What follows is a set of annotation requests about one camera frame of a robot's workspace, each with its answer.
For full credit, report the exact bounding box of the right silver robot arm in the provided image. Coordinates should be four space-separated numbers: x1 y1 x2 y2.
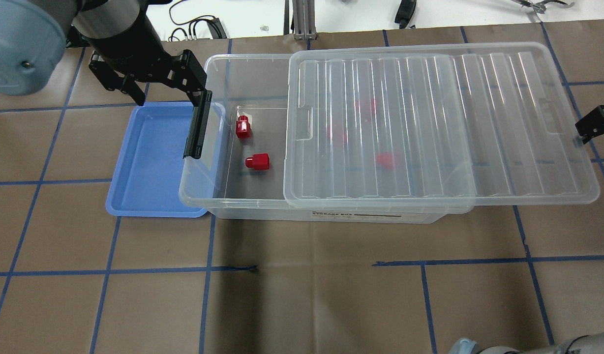
449 105 604 354

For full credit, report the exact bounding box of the black power adapter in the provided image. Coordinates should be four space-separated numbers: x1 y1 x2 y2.
394 0 417 29

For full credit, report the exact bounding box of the blue plastic tray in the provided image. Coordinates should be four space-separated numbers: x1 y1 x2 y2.
105 102 206 219

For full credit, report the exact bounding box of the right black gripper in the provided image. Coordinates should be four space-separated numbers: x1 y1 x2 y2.
575 105 604 144

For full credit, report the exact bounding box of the red block in box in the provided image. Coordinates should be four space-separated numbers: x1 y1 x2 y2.
375 152 396 171
326 124 348 145
355 99 378 117
245 153 271 171

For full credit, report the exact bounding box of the clear ribbed box lid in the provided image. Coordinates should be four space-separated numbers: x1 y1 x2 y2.
283 42 600 214

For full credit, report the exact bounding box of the red block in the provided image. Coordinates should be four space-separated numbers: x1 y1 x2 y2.
245 153 271 171
375 152 396 171
355 99 378 117
235 115 252 140
326 124 348 145

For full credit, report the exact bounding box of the aluminium frame post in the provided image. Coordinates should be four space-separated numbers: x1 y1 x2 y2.
292 0 317 40

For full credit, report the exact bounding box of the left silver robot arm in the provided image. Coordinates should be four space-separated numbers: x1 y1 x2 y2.
0 0 212 159

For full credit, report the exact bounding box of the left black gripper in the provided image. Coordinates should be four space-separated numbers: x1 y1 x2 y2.
89 20 213 160

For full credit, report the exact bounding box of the clear plastic storage box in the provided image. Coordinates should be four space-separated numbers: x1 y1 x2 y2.
179 48 477 223

